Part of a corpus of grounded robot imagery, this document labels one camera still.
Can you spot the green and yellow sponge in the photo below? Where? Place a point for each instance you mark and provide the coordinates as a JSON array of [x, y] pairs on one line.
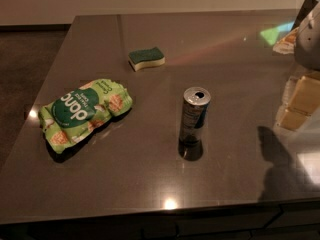
[[146, 58]]

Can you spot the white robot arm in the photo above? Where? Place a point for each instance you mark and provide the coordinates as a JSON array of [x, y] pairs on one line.
[[307, 48]]

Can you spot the green rice chip bag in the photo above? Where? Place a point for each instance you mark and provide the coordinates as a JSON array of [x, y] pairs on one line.
[[73, 117]]

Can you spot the silver energy drink can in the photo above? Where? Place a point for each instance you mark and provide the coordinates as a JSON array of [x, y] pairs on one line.
[[196, 101]]

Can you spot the dark box at corner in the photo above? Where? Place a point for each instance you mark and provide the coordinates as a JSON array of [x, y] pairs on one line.
[[306, 7]]

